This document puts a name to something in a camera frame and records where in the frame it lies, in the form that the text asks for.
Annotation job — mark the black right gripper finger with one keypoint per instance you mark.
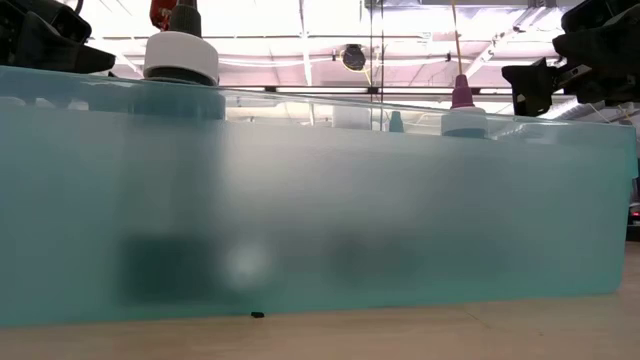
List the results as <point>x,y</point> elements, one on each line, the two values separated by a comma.
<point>600,50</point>
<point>532,87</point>

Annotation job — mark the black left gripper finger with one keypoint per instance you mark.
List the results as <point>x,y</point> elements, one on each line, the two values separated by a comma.
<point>55,55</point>

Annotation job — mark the large bottle magenta nozzle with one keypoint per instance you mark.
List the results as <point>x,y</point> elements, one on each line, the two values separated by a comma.
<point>462,112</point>

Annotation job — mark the large dark bottle white cap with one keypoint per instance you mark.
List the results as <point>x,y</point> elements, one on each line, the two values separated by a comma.
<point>181,52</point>

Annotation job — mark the teal translucent plastic bin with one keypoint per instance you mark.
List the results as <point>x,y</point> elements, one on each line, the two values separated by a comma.
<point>320,210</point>

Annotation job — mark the dropper bottle pointed cap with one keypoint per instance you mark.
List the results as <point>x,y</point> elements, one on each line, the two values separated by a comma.
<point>396,122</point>

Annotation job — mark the small black debris speck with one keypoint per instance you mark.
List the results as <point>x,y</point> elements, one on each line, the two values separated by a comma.
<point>257,315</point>

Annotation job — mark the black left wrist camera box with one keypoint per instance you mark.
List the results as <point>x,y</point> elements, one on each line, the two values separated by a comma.
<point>72,25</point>

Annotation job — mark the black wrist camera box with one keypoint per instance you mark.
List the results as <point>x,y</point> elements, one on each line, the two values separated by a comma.
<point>72,25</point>
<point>610,12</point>

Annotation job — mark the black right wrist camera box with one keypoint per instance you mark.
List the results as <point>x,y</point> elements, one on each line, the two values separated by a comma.
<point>610,12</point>

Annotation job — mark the silver ventilation duct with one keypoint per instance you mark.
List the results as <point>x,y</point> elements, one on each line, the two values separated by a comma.
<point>570,109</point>

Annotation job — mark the long black ceiling rail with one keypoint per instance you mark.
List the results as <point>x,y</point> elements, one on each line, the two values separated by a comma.
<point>320,90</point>

